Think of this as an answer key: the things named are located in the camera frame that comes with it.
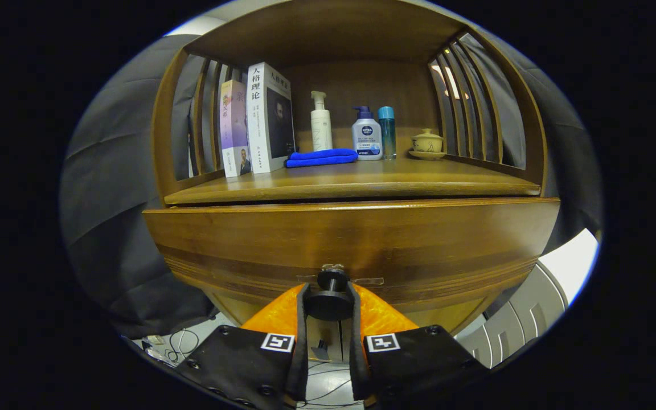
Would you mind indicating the white pump bottle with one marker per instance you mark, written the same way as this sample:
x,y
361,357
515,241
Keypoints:
x,y
321,131

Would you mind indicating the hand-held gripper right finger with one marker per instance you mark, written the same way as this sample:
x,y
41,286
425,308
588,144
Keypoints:
x,y
355,353

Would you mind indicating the black backdrop cloth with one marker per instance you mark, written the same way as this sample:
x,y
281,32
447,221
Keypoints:
x,y
117,199

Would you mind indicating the wooden cabinet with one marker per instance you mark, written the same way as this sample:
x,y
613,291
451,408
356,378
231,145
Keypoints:
x,y
328,34

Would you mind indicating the blue folded cloth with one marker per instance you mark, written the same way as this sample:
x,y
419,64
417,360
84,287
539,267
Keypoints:
x,y
319,158

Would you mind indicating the slim teal bottle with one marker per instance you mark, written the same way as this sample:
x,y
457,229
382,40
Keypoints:
x,y
386,134

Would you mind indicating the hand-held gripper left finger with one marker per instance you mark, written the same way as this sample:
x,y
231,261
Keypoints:
x,y
303,353

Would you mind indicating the black drawer knob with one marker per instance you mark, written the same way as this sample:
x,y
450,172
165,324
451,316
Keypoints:
x,y
329,296

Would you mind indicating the white book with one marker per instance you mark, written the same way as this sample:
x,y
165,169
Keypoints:
x,y
257,125

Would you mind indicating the yellow lidded teacup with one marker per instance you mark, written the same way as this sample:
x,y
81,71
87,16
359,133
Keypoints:
x,y
427,144

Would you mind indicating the wooden countertop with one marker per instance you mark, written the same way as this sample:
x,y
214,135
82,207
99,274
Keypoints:
x,y
373,179

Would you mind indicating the white bottle with blue cap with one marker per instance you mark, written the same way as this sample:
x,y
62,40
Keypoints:
x,y
367,142

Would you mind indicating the wooden drawer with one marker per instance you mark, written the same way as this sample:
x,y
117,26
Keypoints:
x,y
362,239

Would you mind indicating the purple book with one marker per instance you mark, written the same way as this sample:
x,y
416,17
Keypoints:
x,y
234,125

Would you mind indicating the grey lined floor mat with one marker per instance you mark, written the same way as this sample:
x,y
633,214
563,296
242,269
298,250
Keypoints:
x,y
516,319

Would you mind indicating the white table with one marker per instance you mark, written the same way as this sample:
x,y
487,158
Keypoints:
x,y
573,262

